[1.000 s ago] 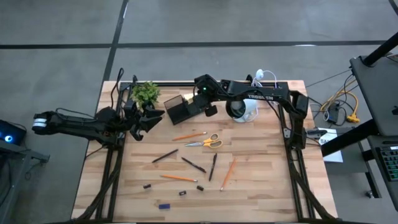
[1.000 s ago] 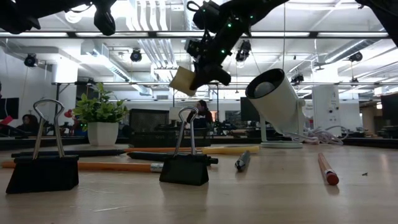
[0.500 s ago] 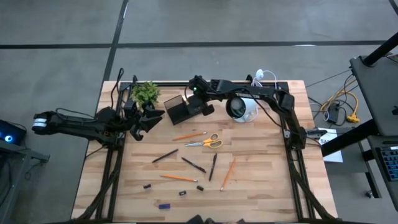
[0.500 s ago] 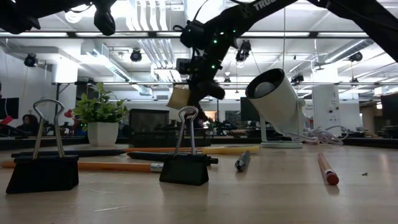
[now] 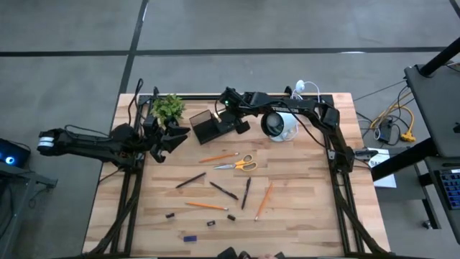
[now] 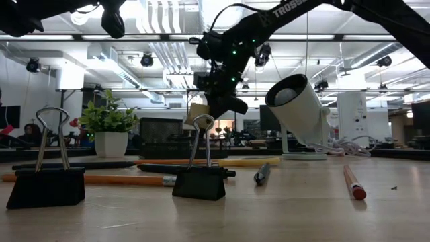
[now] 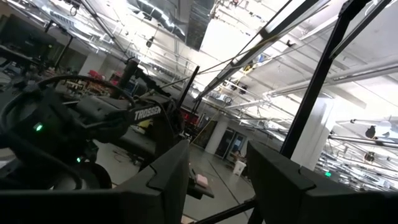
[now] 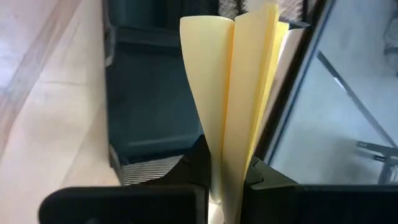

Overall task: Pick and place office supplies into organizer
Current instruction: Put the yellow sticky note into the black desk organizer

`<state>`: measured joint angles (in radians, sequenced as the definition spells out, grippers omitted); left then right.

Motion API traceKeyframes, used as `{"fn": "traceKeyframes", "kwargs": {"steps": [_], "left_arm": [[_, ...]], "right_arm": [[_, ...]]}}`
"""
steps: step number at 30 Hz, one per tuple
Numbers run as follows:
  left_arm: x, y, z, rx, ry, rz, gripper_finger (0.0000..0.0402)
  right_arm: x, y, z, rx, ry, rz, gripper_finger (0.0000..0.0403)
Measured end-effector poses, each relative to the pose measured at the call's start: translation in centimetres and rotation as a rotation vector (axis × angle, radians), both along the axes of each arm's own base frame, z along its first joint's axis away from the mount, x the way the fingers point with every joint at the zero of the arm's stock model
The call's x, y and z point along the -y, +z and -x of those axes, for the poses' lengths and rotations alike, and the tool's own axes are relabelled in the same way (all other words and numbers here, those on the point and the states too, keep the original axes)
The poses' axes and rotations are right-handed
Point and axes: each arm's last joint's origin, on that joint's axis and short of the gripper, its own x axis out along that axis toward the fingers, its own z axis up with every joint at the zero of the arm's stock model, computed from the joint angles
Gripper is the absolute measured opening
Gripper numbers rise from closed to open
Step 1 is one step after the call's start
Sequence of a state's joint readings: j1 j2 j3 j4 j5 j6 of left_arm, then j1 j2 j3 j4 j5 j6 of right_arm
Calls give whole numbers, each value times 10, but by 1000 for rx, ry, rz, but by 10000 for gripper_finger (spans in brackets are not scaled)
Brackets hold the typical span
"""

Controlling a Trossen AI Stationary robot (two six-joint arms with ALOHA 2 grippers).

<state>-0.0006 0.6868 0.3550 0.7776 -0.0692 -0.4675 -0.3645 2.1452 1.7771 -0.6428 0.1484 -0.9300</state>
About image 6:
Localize black overhead beam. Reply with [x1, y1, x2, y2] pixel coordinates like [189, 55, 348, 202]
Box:
[0, 33, 430, 42]

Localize black mesh desk organizer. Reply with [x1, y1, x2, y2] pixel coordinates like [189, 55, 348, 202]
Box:
[139, 116, 229, 160]

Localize black monitor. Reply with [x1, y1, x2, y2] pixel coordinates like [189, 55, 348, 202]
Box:
[259, 104, 282, 132]
[0, 105, 21, 130]
[411, 100, 430, 135]

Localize yellow-handled scissors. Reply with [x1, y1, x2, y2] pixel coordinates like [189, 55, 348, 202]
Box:
[208, 157, 282, 168]

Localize white spot lamp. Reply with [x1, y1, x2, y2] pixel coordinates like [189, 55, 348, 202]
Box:
[264, 73, 332, 161]

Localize black metal table frame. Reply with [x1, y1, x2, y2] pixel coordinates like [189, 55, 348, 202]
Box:
[0, 147, 430, 162]

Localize black ceiling spotlight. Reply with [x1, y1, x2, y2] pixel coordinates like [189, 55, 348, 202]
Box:
[254, 42, 273, 68]
[140, 52, 155, 68]
[26, 58, 41, 74]
[376, 55, 393, 68]

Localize green plant in white pot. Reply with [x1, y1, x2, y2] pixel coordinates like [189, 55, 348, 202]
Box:
[77, 89, 140, 159]

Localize person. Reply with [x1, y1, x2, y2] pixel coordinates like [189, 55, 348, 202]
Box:
[18, 123, 44, 147]

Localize white lamp cable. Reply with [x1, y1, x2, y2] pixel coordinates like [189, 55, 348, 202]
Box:
[310, 135, 378, 158]

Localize orange wooden pencil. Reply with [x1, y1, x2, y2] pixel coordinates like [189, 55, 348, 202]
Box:
[343, 164, 368, 201]
[1, 173, 177, 188]

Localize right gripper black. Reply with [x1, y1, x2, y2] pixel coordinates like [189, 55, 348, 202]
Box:
[194, 69, 249, 119]

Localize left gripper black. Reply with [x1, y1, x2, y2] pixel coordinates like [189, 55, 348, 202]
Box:
[0, 0, 127, 40]

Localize black pen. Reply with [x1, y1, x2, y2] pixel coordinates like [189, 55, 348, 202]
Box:
[136, 163, 237, 179]
[11, 161, 137, 171]
[253, 162, 271, 186]

